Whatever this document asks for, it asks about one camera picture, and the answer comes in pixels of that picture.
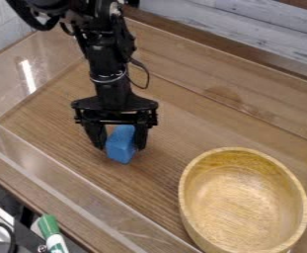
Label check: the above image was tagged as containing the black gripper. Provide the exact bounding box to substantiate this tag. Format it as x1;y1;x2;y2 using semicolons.
71;78;158;150

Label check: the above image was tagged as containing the blue rectangular block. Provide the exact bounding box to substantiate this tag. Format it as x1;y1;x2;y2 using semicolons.
106;125;137;164

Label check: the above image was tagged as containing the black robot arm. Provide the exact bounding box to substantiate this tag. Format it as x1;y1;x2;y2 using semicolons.
6;0;158;149

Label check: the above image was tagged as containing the brown wooden bowl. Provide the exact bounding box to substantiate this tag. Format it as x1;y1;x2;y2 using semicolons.
178;147;307;253

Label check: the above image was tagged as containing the green white marker pen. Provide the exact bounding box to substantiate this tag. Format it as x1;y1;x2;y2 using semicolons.
38;214;70;253

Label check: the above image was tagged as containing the black cable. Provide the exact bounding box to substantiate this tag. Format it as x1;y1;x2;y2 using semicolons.
127;57;153;91

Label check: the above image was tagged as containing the clear acrylic tray wall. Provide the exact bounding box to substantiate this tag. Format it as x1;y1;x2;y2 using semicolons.
0;126;201;253

